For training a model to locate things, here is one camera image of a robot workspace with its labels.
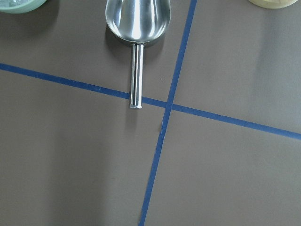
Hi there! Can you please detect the steel ice scoop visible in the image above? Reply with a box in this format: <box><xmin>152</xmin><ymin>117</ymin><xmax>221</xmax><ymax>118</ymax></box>
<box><xmin>105</xmin><ymin>0</ymin><xmax>171</xmax><ymax>109</ymax></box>

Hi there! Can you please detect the wooden mug tree stand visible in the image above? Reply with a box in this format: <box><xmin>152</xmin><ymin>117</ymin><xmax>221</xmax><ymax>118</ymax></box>
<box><xmin>249</xmin><ymin>0</ymin><xmax>298</xmax><ymax>9</ymax></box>

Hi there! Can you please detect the green bowl of ice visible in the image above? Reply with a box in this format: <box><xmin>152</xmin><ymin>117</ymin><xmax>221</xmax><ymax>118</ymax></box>
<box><xmin>0</xmin><ymin>0</ymin><xmax>46</xmax><ymax>14</ymax></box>

